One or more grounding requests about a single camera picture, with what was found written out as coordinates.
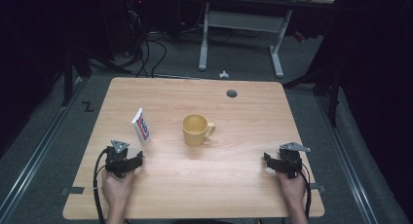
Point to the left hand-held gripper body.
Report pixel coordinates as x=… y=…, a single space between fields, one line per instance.
x=118 y=159

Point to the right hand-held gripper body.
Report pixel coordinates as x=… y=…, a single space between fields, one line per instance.
x=289 y=160

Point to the white box with red-blue print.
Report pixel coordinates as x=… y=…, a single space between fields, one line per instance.
x=142 y=126

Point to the yellow mug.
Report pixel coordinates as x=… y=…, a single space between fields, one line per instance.
x=195 y=133

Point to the person's left hand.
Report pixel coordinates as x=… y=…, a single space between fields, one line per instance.
x=117 y=186

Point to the person's right hand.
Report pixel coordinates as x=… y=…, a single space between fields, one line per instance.
x=293 y=188

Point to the grey tape strip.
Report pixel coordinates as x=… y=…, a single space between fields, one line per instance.
x=73 y=191
x=319 y=188

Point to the black metal stand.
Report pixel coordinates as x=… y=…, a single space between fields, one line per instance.
x=69 y=74
x=332 y=94

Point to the small white floor object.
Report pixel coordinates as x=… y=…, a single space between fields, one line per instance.
x=223 y=74

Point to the small red object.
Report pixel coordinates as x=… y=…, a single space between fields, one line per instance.
x=299 y=36

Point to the desk with white metal legs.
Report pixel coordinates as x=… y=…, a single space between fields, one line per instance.
x=242 y=21

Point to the metal floor rail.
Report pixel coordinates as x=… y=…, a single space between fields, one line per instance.
x=39 y=154
x=349 y=167

